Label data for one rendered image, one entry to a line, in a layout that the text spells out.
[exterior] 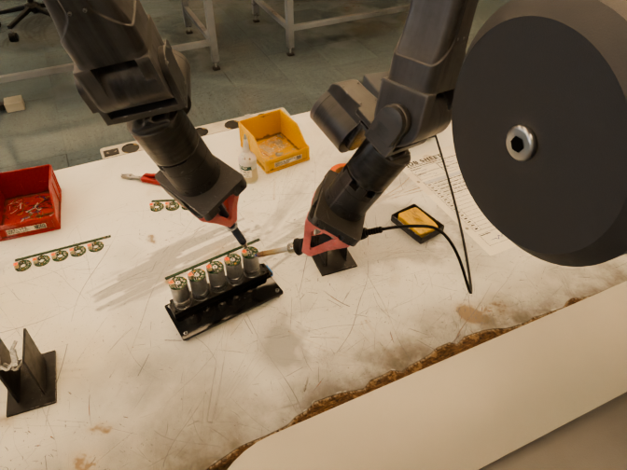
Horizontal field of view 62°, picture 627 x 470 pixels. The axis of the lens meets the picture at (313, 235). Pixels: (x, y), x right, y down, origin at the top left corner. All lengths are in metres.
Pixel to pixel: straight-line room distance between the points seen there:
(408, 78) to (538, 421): 0.36
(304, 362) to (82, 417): 0.28
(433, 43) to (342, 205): 0.22
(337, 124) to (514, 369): 0.39
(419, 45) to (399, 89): 0.05
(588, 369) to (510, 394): 0.05
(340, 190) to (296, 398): 0.27
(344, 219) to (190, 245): 0.33
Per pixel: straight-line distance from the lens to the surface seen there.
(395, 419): 0.28
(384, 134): 0.56
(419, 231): 0.89
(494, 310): 0.82
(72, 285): 0.89
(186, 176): 0.58
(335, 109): 0.62
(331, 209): 0.65
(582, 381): 0.32
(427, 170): 1.06
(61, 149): 2.73
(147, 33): 0.50
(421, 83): 0.54
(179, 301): 0.77
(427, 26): 0.54
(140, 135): 0.55
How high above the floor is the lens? 1.35
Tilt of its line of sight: 42 degrees down
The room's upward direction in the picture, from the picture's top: straight up
